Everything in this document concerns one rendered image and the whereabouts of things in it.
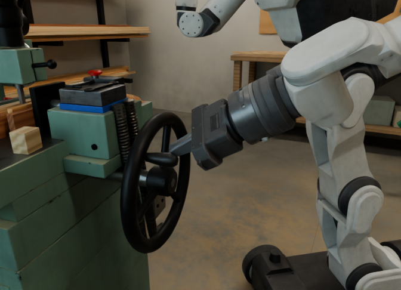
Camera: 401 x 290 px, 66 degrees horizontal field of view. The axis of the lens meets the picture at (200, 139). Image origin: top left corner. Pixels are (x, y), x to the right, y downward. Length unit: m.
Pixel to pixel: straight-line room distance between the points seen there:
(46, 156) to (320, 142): 0.77
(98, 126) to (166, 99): 3.87
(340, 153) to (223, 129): 0.56
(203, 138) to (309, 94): 0.17
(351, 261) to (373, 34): 0.92
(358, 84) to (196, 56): 3.38
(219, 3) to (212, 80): 3.08
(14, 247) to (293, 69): 0.53
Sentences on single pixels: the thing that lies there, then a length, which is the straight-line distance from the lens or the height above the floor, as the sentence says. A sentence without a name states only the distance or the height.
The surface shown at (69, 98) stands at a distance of 0.65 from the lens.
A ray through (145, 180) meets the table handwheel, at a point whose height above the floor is 0.81.
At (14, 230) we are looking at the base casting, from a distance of 0.62.
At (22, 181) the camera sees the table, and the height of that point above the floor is 0.86.
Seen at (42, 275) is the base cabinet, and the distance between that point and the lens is 0.71.
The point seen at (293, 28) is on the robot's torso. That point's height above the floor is 1.11.
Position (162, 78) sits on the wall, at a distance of 4.44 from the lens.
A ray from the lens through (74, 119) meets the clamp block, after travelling 0.64.
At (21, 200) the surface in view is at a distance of 0.62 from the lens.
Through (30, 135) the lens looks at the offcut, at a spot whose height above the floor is 0.93.
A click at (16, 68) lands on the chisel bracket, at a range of 0.74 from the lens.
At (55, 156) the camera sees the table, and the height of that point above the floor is 0.88.
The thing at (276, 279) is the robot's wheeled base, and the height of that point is 0.19.
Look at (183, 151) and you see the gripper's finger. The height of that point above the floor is 0.91.
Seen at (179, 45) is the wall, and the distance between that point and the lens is 4.24.
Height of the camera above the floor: 1.11
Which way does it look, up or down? 20 degrees down
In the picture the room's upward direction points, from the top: straight up
